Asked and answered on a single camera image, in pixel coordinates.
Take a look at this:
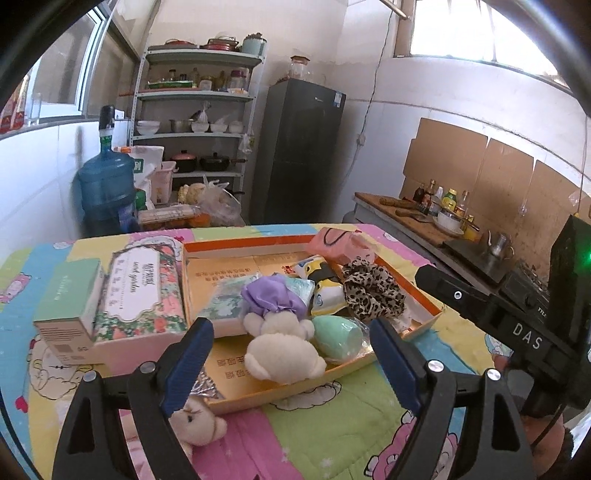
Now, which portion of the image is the wooden cutting board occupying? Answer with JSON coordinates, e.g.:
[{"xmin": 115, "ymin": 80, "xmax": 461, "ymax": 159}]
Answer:
[{"xmin": 355, "ymin": 191, "xmax": 462, "ymax": 245}]

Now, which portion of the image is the pink soft pouch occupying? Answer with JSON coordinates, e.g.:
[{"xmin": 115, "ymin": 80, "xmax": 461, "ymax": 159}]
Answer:
[{"xmin": 307, "ymin": 227, "xmax": 375, "ymax": 266}]

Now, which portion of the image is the mint green cardboard box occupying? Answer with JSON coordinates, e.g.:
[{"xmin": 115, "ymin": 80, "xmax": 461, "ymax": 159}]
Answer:
[{"xmin": 33, "ymin": 257, "xmax": 105, "ymax": 365}]

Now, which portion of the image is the black water pump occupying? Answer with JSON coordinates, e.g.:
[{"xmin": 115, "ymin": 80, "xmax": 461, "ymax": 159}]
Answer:
[{"xmin": 99, "ymin": 105, "xmax": 116, "ymax": 151}]

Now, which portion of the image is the clear plastic bag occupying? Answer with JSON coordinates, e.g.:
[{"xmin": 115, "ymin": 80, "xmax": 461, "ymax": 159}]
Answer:
[{"xmin": 198, "ymin": 178, "xmax": 243, "ymax": 227}]

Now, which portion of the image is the light blue tissue pack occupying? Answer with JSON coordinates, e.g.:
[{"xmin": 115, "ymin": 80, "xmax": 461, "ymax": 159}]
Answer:
[{"xmin": 277, "ymin": 274, "xmax": 317, "ymax": 315}]

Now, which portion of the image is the aluminium frame window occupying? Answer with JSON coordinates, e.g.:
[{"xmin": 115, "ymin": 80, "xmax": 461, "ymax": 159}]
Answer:
[{"xmin": 0, "ymin": 0, "xmax": 162, "ymax": 134}]

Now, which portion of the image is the row of red packets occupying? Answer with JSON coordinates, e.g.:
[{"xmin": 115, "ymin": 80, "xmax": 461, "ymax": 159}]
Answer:
[{"xmin": 0, "ymin": 76, "xmax": 28, "ymax": 134}]

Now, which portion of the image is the black wall cable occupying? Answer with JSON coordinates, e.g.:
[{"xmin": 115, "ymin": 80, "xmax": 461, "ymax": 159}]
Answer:
[{"xmin": 351, "ymin": 0, "xmax": 398, "ymax": 217}]

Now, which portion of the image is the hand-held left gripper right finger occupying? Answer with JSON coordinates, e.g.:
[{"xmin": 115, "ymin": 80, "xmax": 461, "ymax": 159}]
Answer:
[{"xmin": 369, "ymin": 318, "xmax": 536, "ymax": 480}]

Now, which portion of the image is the leopard print scrunchie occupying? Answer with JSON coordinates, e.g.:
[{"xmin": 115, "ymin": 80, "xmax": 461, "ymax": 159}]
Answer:
[{"xmin": 342, "ymin": 258, "xmax": 407, "ymax": 324}]

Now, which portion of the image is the white metal shelf unit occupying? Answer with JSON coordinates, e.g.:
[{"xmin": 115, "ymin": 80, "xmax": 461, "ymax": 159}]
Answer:
[{"xmin": 129, "ymin": 44, "xmax": 269, "ymax": 204}]

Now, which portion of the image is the high wooden frame window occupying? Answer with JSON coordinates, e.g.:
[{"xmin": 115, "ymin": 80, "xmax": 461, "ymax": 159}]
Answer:
[{"xmin": 392, "ymin": 0, "xmax": 573, "ymax": 93}]

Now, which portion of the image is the white paper bag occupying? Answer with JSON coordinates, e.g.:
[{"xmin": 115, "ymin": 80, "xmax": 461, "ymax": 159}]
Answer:
[{"xmin": 121, "ymin": 145, "xmax": 164, "ymax": 183}]

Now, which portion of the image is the black pot with red lid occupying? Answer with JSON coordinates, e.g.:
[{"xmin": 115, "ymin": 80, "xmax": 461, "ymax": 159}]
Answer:
[{"xmin": 172, "ymin": 150, "xmax": 198, "ymax": 172}]

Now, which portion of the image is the yellow black white plush toy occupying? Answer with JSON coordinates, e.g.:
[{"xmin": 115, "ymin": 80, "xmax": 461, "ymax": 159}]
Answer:
[{"xmin": 293, "ymin": 256, "xmax": 345, "ymax": 317}]

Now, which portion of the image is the metal kettle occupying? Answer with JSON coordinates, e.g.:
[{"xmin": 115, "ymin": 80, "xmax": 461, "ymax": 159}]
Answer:
[{"xmin": 485, "ymin": 231, "xmax": 514, "ymax": 259}]

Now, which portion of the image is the dark grey fridge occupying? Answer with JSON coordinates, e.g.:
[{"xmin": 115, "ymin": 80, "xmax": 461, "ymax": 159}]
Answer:
[{"xmin": 252, "ymin": 78, "xmax": 348, "ymax": 226}]

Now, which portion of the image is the blue water jug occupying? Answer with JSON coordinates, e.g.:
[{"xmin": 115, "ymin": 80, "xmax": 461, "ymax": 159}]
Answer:
[{"xmin": 76, "ymin": 148, "xmax": 137, "ymax": 234}]

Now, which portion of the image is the pink plastic basket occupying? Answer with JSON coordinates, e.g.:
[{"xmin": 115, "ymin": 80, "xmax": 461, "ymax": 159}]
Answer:
[{"xmin": 148, "ymin": 161, "xmax": 178, "ymax": 206}]

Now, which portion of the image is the black induction cooker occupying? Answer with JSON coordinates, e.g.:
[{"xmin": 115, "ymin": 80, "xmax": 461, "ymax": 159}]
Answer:
[{"xmin": 443, "ymin": 237, "xmax": 511, "ymax": 284}]

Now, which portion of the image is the white ceramic bowl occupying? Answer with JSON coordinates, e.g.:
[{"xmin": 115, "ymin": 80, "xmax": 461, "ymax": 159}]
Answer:
[{"xmin": 436, "ymin": 210, "xmax": 465, "ymax": 234}]

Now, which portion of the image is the teal enamel pot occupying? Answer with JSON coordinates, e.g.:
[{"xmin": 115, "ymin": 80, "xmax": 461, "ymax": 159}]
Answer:
[{"xmin": 241, "ymin": 32, "xmax": 269, "ymax": 56}]

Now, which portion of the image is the small cream teddy bear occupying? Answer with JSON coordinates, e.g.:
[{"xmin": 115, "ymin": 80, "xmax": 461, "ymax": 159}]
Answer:
[{"xmin": 168, "ymin": 396, "xmax": 228, "ymax": 462}]

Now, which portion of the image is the noodle packet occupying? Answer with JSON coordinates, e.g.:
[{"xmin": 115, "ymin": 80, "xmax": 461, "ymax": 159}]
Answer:
[{"xmin": 139, "ymin": 205, "xmax": 201, "ymax": 225}]

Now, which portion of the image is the black gas stove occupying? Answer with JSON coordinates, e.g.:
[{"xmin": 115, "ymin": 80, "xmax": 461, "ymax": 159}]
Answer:
[{"xmin": 499, "ymin": 263, "xmax": 552, "ymax": 305}]

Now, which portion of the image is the mint green soft sponge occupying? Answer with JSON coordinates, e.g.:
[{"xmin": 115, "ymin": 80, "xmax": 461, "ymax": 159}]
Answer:
[{"xmin": 311, "ymin": 314, "xmax": 365, "ymax": 363}]

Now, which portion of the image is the cardboard wall panel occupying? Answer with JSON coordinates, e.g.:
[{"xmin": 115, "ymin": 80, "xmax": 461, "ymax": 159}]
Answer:
[
  {"xmin": 471, "ymin": 137, "xmax": 535, "ymax": 232},
  {"xmin": 399, "ymin": 117, "xmax": 489, "ymax": 199},
  {"xmin": 526, "ymin": 159, "xmax": 591, "ymax": 273}
]

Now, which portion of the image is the person's right hand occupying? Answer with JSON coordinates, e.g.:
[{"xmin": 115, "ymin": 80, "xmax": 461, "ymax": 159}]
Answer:
[{"xmin": 522, "ymin": 413, "xmax": 575, "ymax": 478}]

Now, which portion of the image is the black wok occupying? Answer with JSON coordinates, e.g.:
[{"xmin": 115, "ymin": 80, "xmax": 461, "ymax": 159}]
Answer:
[{"xmin": 198, "ymin": 153, "xmax": 247, "ymax": 172}]

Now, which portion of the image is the orange cardboard tray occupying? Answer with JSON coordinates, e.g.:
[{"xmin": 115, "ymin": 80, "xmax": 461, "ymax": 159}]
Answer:
[{"xmin": 181, "ymin": 234, "xmax": 445, "ymax": 415}]

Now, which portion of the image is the white plush bear purple hat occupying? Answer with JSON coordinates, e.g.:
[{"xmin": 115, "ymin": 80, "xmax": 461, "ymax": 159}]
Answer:
[{"xmin": 241, "ymin": 276, "xmax": 328, "ymax": 385}]

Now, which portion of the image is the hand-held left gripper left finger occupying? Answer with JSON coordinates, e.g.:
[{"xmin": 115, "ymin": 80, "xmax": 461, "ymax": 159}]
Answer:
[{"xmin": 51, "ymin": 318, "xmax": 215, "ymax": 480}]

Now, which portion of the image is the silver foil wrapper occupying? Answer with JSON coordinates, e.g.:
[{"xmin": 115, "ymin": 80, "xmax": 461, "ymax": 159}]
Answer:
[{"xmin": 189, "ymin": 371, "xmax": 227, "ymax": 402}]

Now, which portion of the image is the floral plastic tissue pack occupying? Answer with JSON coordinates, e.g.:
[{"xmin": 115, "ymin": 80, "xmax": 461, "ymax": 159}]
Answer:
[{"xmin": 198, "ymin": 272, "xmax": 264, "ymax": 340}]

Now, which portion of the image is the floral tissue box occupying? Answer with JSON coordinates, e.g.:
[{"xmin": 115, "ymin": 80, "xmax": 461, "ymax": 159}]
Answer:
[{"xmin": 90, "ymin": 244, "xmax": 190, "ymax": 361}]

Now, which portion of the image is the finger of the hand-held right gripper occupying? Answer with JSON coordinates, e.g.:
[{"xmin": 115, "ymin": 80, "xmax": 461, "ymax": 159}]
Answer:
[{"xmin": 414, "ymin": 264, "xmax": 499, "ymax": 324}]

